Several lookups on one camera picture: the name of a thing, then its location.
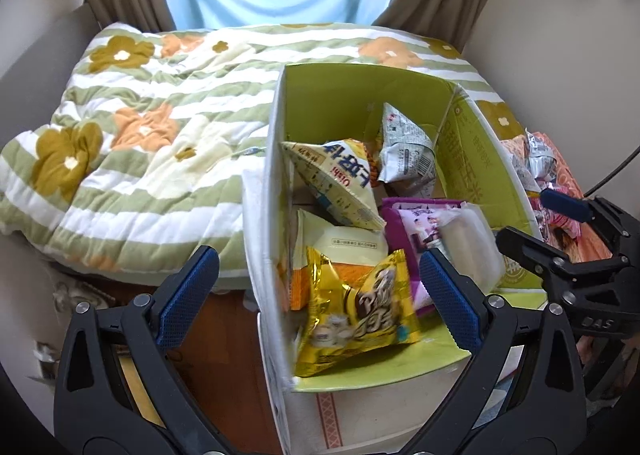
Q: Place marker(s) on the purple snack packet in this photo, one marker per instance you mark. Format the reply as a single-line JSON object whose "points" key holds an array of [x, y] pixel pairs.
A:
{"points": [[395, 215]]}

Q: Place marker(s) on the gold yellow snack bag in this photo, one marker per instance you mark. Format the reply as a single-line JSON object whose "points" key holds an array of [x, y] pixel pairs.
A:
{"points": [[350, 320]]}

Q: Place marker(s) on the pink snack packet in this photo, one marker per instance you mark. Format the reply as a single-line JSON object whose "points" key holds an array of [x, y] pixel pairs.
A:
{"points": [[422, 227]]}

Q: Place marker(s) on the green cardboard box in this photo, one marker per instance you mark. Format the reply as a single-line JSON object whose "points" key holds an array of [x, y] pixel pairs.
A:
{"points": [[470, 155]]}

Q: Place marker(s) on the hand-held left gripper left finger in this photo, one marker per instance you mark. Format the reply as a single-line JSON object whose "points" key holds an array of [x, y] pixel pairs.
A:
{"points": [[187, 295]]}

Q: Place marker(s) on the cream Oishi snack bag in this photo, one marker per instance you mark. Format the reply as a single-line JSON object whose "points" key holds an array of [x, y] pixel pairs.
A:
{"points": [[335, 180]]}

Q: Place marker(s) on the floral striped blanket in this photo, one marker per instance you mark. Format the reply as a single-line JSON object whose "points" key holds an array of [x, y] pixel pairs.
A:
{"points": [[165, 135]]}

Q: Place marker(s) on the white table mat orange stripe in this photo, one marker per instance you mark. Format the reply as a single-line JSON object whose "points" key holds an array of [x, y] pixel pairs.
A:
{"points": [[327, 415]]}

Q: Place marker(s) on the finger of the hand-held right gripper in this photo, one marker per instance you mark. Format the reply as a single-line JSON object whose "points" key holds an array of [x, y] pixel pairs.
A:
{"points": [[537, 250], [565, 201]]}

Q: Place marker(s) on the grey printed snack packet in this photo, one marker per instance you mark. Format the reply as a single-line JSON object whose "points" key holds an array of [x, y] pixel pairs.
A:
{"points": [[405, 152], [540, 160]]}

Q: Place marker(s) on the white translucent snack packet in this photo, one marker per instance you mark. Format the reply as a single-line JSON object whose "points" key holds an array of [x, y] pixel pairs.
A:
{"points": [[472, 242]]}

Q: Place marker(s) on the orange and white snack bag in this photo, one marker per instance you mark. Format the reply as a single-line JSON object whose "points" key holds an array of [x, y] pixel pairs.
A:
{"points": [[345, 252]]}

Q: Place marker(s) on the grey headboard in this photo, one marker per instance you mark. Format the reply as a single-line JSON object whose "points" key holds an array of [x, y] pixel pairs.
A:
{"points": [[45, 65]]}

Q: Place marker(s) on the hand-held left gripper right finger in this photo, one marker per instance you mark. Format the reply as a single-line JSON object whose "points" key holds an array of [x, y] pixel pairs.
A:
{"points": [[450, 297]]}

